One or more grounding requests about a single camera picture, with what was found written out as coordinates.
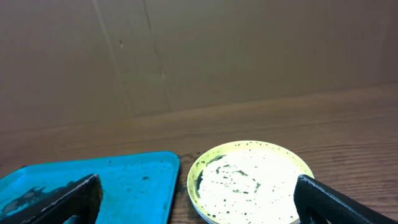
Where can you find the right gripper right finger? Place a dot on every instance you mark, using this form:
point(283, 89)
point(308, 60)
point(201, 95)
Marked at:
point(317, 203)

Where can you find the yellow-green rimmed plate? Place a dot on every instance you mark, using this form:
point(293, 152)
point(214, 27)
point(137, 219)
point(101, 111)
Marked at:
point(246, 182)

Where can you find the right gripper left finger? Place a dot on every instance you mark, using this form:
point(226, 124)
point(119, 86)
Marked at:
point(78, 201)

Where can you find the teal plastic tray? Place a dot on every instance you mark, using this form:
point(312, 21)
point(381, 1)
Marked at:
point(137, 188)

